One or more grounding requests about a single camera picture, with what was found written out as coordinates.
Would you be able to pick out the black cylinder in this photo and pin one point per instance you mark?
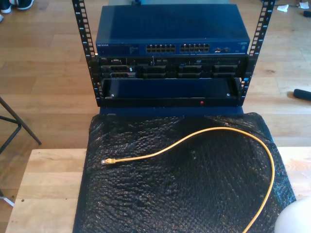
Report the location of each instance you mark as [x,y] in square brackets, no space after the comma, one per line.
[302,94]

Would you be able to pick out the blue rack base plate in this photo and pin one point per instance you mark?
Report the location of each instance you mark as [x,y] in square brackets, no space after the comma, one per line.
[145,111]

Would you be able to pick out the black rack bar red light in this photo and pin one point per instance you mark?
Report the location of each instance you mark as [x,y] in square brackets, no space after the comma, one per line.
[158,102]

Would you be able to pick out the dark shoe white sole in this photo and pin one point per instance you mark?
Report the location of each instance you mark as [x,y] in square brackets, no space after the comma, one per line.
[25,4]
[5,9]

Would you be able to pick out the black bubble mat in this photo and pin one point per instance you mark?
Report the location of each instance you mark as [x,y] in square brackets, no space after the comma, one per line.
[170,189]

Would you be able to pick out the black perforated rack post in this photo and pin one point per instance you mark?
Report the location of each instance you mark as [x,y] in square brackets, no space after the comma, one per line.
[246,89]
[95,82]

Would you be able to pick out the blue network switch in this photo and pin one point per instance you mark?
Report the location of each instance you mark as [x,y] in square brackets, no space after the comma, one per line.
[170,24]

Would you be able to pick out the white metal foot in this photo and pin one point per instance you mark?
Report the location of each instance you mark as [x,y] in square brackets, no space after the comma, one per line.
[8,201]

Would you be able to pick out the small black object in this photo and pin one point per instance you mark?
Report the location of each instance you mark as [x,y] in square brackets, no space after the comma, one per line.
[307,13]

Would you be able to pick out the blue recessed rack panel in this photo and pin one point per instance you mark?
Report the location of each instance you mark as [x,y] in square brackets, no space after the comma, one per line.
[170,87]

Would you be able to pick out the black metal stool frame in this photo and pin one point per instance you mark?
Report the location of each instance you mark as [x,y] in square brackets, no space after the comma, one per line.
[20,121]

